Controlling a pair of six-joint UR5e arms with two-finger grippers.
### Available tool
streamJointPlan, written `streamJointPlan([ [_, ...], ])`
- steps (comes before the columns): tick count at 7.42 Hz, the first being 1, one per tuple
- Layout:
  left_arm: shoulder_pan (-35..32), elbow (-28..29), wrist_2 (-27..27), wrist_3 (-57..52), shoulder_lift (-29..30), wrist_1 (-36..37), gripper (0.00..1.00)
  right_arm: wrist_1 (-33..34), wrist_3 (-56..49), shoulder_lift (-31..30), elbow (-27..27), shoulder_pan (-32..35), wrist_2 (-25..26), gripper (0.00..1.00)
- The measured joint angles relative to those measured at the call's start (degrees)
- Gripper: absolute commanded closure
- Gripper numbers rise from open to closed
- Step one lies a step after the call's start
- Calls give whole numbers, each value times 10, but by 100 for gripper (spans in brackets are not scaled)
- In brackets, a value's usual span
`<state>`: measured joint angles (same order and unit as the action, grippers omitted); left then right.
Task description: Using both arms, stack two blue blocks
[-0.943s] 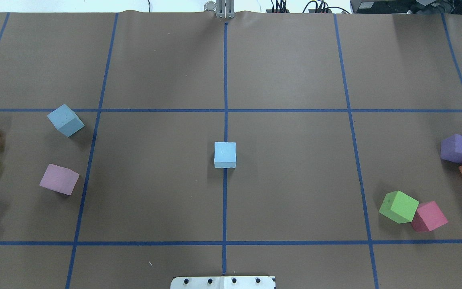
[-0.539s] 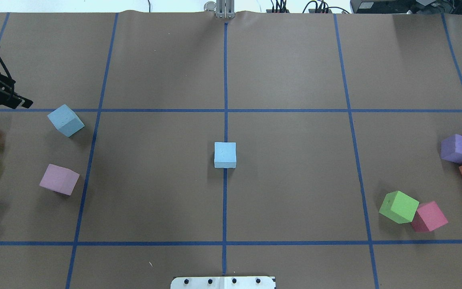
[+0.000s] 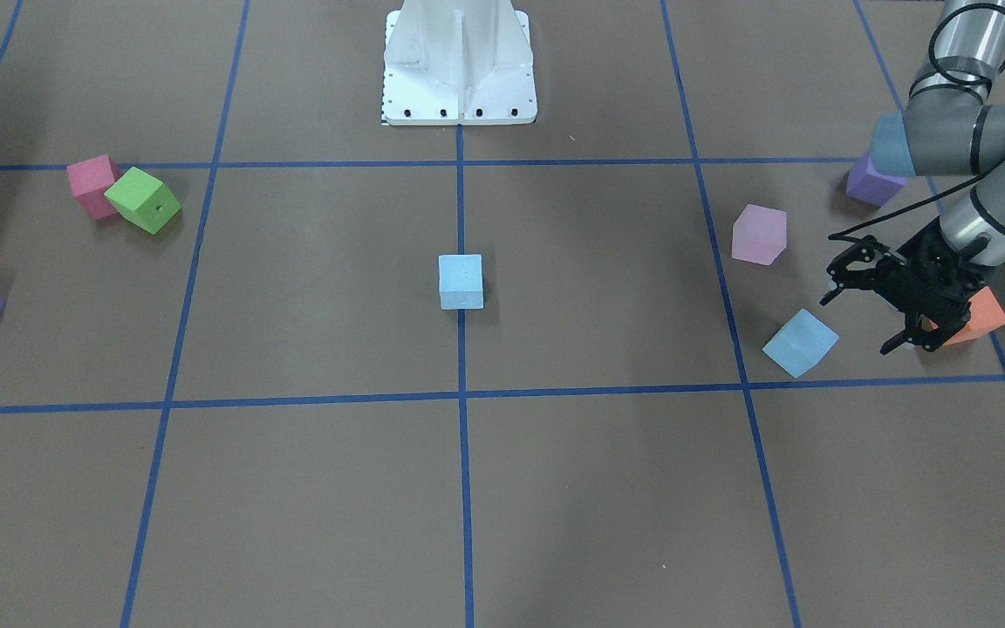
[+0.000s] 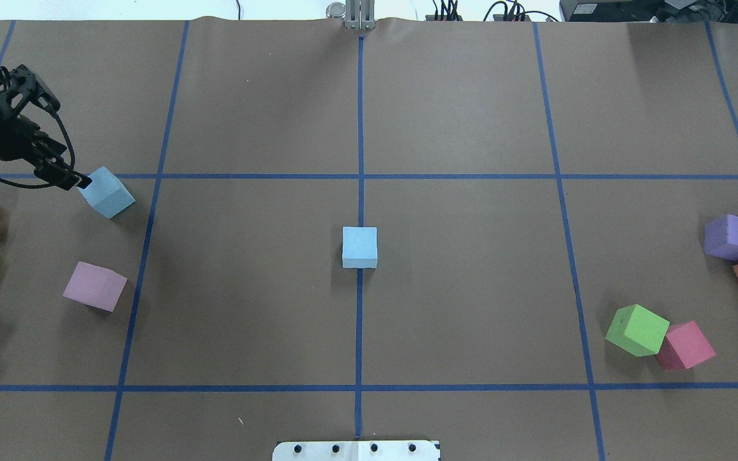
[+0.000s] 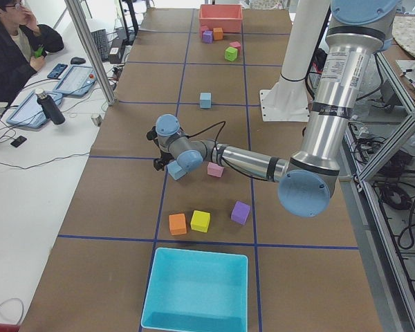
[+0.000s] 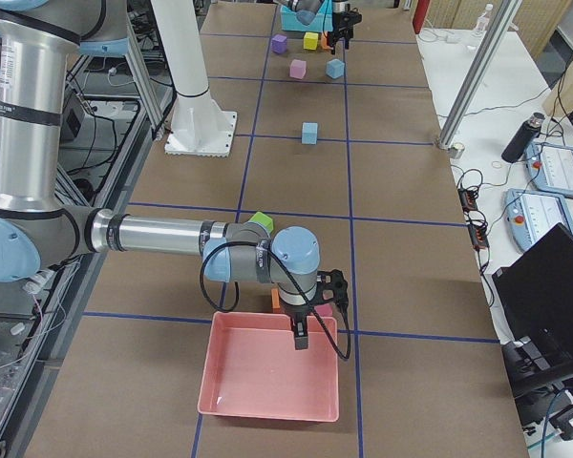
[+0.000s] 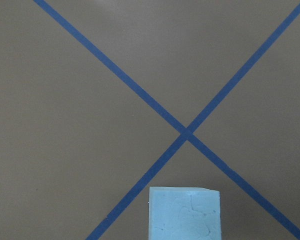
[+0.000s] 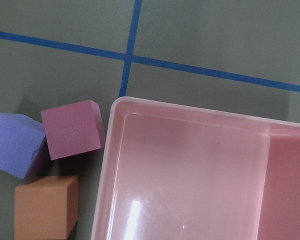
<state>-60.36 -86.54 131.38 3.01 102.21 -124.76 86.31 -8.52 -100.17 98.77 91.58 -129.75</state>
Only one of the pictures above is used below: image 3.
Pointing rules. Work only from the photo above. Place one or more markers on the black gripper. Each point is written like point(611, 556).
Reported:
point(904, 281)

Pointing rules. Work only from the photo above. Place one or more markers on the light blue foam block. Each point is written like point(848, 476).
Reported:
point(801, 343)
point(460, 282)

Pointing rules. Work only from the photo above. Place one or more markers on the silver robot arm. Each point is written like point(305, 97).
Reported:
point(948, 128)

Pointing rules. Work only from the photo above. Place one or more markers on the lilac pink foam block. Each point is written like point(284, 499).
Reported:
point(759, 235)

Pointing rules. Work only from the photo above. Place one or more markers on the pink foam block near green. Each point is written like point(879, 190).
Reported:
point(90, 180)

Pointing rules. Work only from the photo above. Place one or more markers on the orange foam block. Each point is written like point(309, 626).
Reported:
point(986, 315)

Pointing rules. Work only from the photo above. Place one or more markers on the white pedestal base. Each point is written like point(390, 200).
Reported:
point(458, 63)

